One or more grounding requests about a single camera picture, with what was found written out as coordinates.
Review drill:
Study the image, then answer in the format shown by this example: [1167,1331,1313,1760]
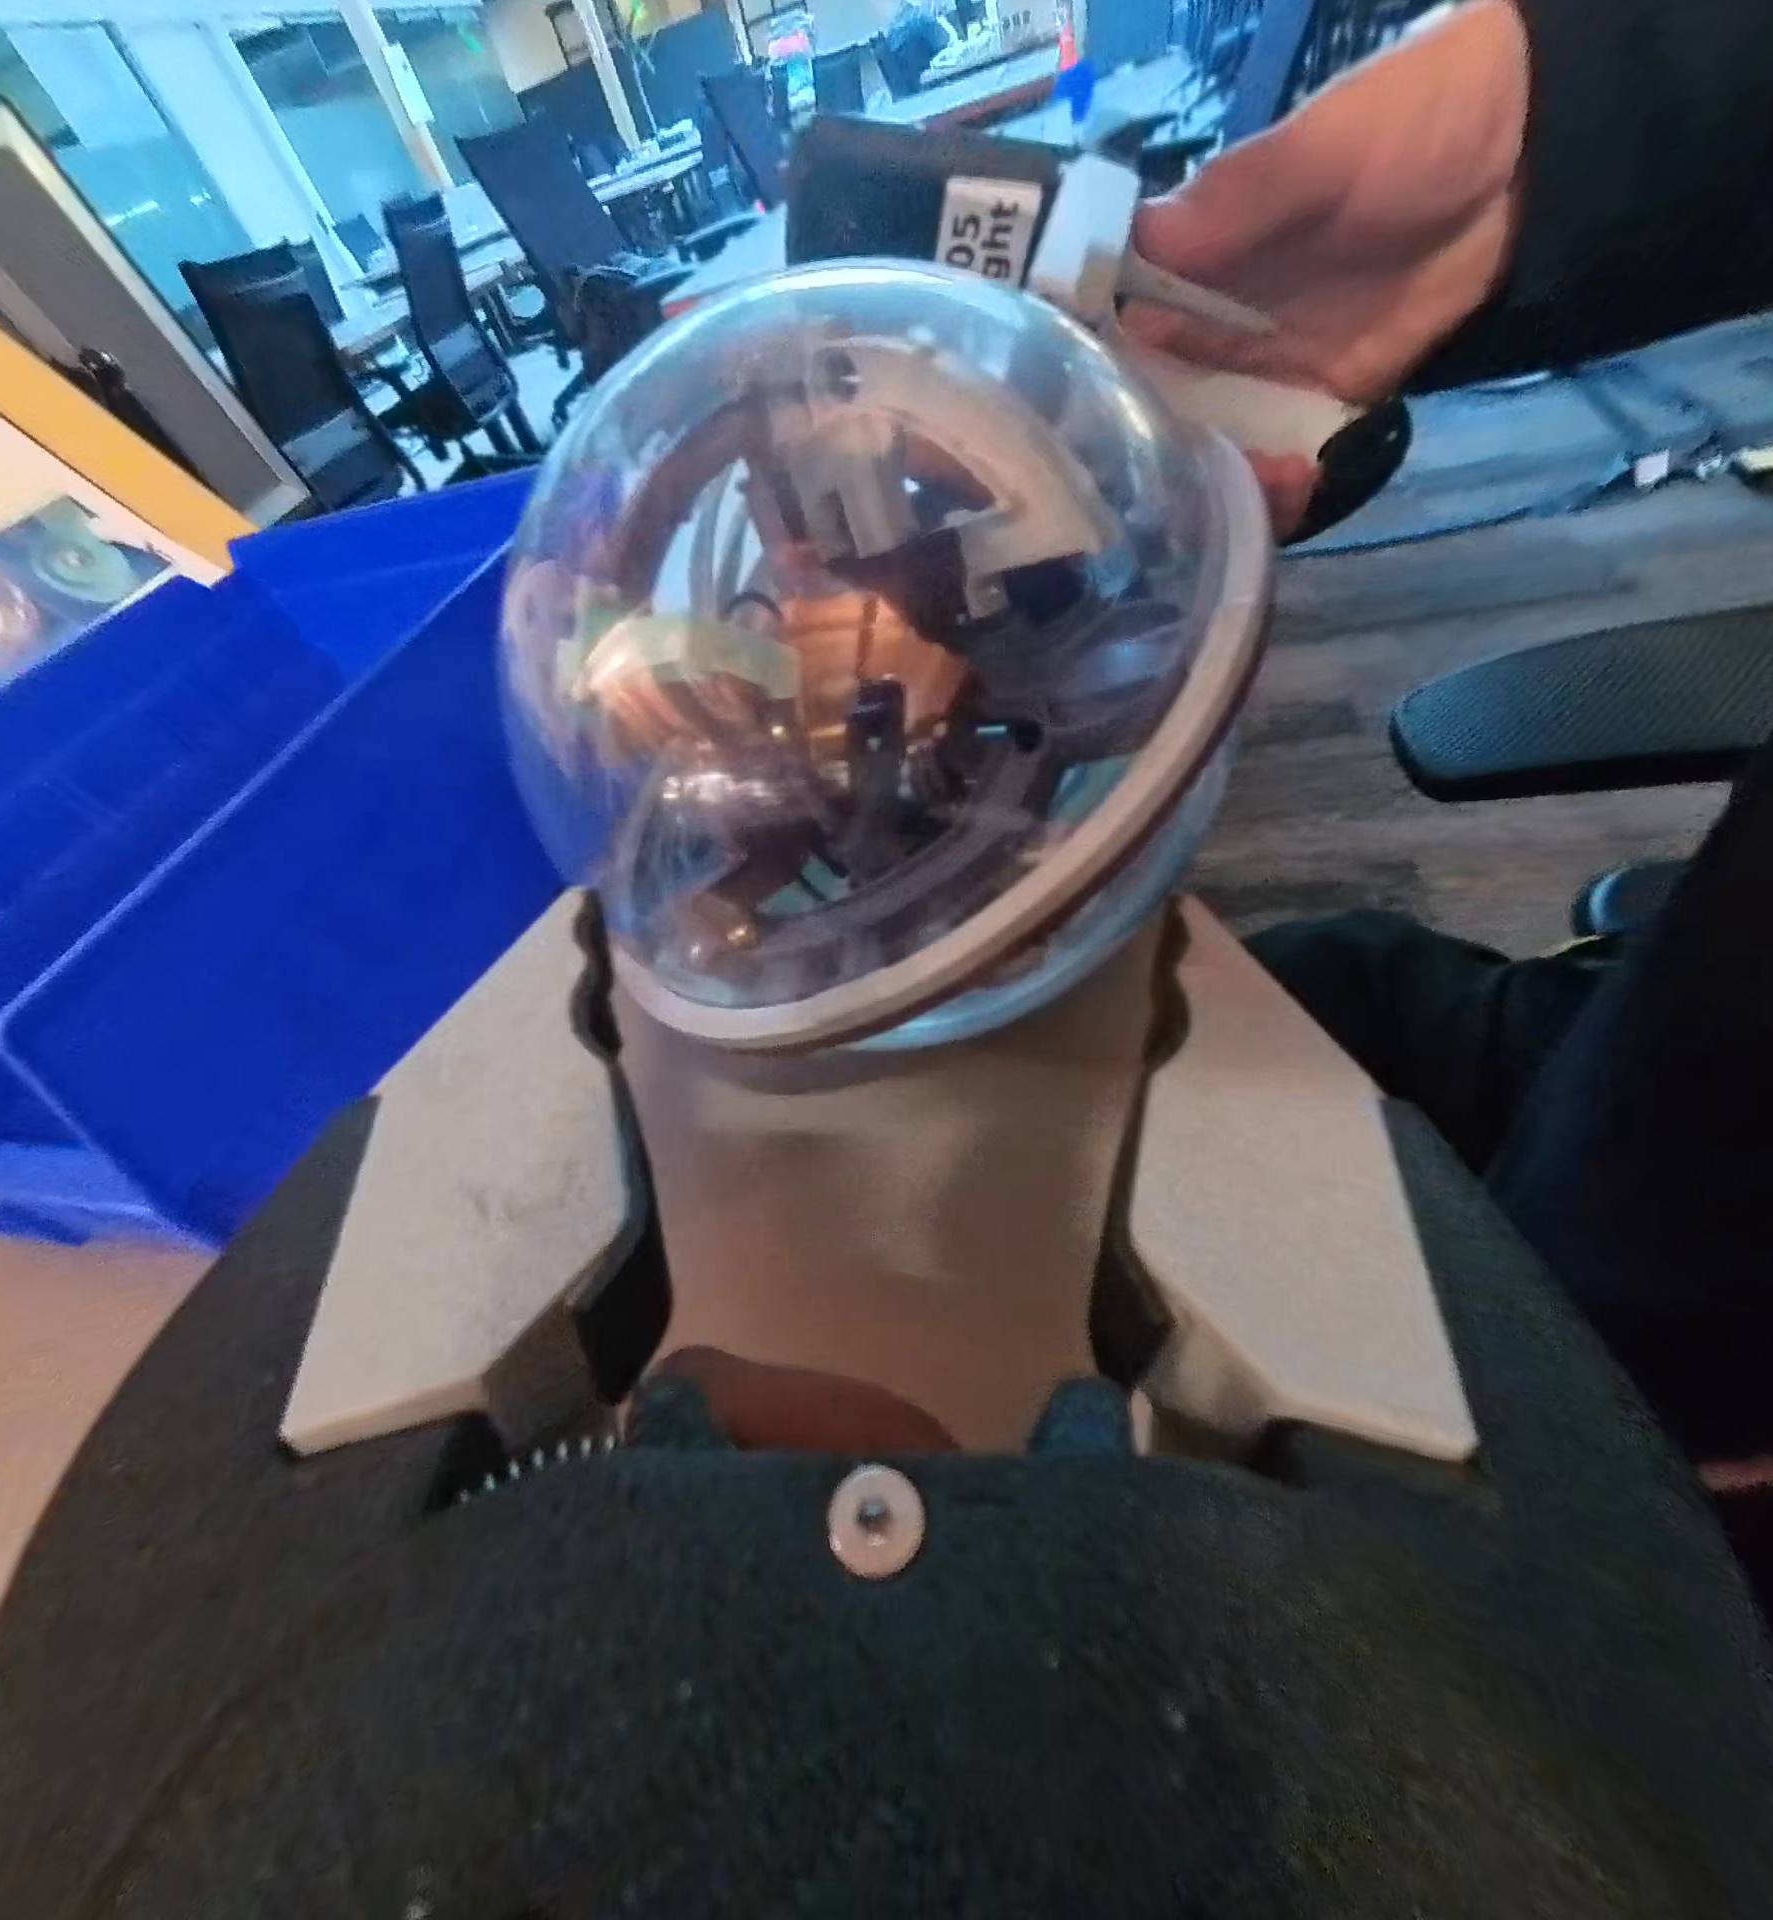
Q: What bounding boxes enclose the person's right hand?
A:
[1124,0,1531,543]

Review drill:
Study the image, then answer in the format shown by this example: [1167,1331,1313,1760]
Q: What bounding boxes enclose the yellow printed box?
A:
[0,285,254,725]

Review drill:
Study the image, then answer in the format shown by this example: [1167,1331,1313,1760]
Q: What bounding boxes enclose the blue plastic bin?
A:
[0,463,589,1248]

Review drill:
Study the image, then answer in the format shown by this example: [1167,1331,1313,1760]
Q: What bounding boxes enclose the group of black office chairs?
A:
[179,43,827,512]

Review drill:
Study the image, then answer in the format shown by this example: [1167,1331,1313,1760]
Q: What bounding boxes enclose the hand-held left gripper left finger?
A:
[276,887,669,1457]

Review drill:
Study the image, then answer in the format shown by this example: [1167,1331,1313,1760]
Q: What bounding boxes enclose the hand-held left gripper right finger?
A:
[1088,898,1480,1463]

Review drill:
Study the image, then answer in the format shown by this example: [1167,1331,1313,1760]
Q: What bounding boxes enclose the black chair armrest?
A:
[1386,591,1773,798]

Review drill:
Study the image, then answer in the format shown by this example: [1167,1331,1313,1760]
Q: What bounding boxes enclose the grey monitor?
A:
[0,95,318,519]

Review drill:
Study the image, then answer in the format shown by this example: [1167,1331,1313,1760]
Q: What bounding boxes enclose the clear plastic maze ball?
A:
[499,259,1276,1052]

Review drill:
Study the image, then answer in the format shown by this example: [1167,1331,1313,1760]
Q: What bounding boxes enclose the person's dark clothing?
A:
[1246,629,1773,1502]

